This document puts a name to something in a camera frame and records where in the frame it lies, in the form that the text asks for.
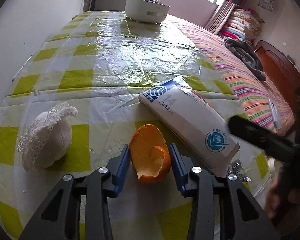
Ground white medicine box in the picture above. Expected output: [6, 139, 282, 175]
[139, 76, 239, 177]

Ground white lace pouch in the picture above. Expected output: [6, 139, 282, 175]
[17, 102, 78, 172]

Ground orange peel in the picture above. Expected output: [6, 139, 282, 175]
[129, 124, 171, 183]

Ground person right hand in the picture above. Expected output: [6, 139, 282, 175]
[263, 157, 282, 219]

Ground striped bed sheet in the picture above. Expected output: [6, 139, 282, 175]
[167, 15, 295, 135]

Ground red wooden headboard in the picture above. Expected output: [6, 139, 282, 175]
[255, 40, 300, 114]

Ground grey crumpled blanket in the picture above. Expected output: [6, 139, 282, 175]
[224, 38, 266, 81]

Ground stack of folded quilts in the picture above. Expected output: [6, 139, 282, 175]
[218, 9, 264, 43]

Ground pink curtain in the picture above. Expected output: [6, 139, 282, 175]
[204, 1, 236, 35]

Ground green checkered plastic tablecloth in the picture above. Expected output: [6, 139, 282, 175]
[0, 10, 272, 240]

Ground white storage box with pens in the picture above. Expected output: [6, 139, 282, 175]
[125, 0, 170, 24]

